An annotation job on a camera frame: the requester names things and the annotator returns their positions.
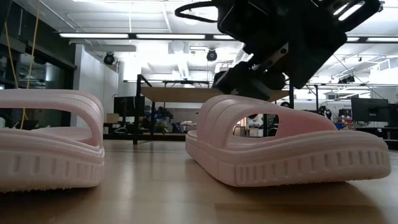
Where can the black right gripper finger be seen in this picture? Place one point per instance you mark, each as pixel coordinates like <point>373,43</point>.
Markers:
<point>242,81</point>
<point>277,81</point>

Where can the pink foam slide sandal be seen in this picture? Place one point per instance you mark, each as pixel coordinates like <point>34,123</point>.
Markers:
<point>295,161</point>
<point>46,161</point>

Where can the background black robot arm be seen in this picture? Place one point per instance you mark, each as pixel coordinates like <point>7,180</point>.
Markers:
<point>325,112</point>

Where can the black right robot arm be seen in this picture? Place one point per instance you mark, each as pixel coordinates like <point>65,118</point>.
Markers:
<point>374,7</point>

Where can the black ceiling spot lamp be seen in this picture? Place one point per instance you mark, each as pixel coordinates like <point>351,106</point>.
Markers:
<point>211,55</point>
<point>347,79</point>
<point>109,58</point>

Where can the small green background plant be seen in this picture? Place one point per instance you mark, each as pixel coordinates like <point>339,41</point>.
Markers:
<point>161,126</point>

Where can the cardboard box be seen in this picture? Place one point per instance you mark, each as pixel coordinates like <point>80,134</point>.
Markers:
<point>112,118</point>

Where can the long ceiling light bar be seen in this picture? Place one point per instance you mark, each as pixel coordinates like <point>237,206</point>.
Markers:
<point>93,35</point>

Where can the wooden shelf with black frame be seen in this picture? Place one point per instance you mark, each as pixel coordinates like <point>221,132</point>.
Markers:
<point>174,94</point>

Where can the black aluminium table frame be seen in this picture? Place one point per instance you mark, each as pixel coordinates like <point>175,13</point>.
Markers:
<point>124,137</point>

